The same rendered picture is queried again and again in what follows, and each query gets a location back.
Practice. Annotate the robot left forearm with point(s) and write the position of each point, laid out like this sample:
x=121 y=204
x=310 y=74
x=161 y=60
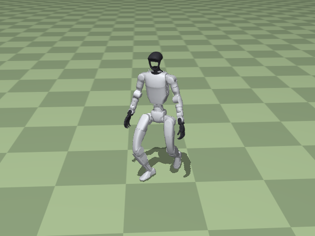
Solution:
x=179 y=109

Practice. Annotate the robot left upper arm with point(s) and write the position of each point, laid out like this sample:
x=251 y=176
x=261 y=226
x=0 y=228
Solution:
x=172 y=80

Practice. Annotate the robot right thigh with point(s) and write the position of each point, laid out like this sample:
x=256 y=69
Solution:
x=140 y=132

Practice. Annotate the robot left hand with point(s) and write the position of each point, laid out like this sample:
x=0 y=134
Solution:
x=182 y=129

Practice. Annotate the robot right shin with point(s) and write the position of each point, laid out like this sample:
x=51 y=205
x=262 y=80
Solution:
x=143 y=160

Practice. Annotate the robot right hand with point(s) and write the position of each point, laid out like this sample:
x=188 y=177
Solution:
x=127 y=119

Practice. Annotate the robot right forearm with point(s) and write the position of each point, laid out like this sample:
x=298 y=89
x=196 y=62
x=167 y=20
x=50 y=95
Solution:
x=133 y=104

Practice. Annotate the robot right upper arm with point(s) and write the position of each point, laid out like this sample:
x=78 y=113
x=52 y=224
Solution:
x=139 y=85

